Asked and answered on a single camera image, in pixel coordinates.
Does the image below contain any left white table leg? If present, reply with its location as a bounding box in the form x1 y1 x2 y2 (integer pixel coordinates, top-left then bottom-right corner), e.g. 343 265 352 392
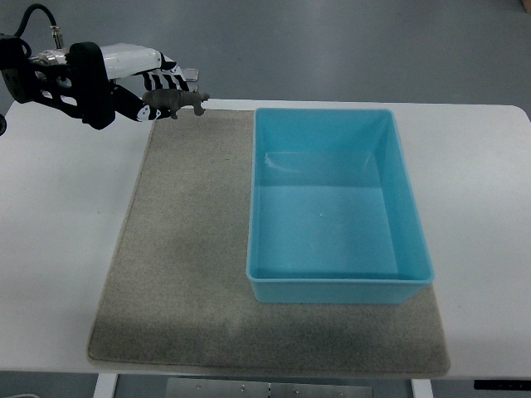
93 373 119 398

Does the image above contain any right white table leg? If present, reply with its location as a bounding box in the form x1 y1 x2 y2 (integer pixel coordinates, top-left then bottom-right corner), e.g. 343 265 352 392
411 379 434 398

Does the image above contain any blue plastic box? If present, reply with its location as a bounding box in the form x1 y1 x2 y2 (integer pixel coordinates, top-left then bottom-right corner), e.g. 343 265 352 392
246 108 434 304

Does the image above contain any upper clear floor plate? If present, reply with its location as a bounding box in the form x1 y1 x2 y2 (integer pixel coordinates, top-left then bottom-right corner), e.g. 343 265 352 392
182 68 199 82

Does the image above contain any white table leg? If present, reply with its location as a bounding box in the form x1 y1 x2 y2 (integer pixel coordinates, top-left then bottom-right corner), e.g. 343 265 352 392
93 373 119 398
411 379 434 398

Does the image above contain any brown toy hippo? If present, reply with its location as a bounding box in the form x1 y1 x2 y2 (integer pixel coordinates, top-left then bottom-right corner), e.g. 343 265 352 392
142 89 210 119

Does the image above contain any black bar under table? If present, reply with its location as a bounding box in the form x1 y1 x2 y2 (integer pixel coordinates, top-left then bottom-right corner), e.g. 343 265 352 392
474 379 531 391

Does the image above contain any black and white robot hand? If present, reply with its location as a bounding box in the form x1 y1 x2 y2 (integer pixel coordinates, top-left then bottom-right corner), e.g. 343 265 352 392
27 42 191 123

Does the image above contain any grey metal table crossbar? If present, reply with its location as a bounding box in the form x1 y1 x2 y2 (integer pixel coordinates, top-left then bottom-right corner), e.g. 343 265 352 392
165 377 373 398

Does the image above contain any grey felt mat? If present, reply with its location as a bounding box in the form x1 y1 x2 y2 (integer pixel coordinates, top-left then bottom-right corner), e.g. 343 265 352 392
88 110 451 376

